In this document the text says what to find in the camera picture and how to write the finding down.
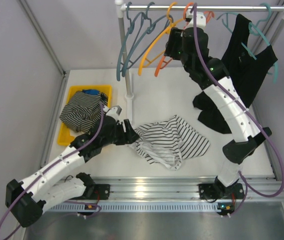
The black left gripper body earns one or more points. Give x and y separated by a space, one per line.
125 130

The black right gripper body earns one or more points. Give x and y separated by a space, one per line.
184 57

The white black striped tank top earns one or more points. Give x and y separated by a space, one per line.
169 142

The orange plastic hanger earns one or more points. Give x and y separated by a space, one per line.
163 63

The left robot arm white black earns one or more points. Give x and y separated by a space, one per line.
31 197

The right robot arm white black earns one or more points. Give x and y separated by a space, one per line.
214 79

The grey-blue hanger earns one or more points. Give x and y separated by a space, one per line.
124 24
147 26

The grey-blue hanger outer left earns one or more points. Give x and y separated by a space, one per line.
124 24

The black tank top hanging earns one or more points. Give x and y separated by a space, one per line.
247 75

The dark striped garment in bin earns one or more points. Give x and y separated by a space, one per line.
83 110

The blue garment in bin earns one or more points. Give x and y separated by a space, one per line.
93 92

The yellow plastic bin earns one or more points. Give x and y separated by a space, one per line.
65 136

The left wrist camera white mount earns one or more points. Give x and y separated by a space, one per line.
113 112

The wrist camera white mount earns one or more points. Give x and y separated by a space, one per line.
113 112
200 20

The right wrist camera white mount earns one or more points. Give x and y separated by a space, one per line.
200 20

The aluminium rail base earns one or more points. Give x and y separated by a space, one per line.
185 189

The white garment rack frame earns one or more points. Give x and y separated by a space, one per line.
266 29

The white slotted cable duct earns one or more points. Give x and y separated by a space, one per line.
139 207

